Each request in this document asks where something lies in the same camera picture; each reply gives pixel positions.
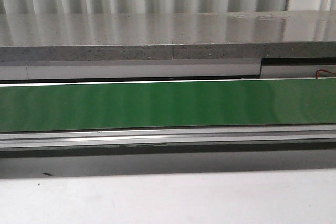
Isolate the white back panel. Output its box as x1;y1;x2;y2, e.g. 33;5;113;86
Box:
1;57;335;81

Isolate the green conveyor belt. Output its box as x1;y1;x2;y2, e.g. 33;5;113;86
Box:
1;79;335;132

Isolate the white conveyor back rail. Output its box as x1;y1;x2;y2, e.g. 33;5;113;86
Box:
1;77;335;87

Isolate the aluminium conveyor front rail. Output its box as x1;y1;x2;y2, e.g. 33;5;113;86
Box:
1;124;335;150

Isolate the red cable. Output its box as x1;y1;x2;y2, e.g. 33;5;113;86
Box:
316;69;336;79

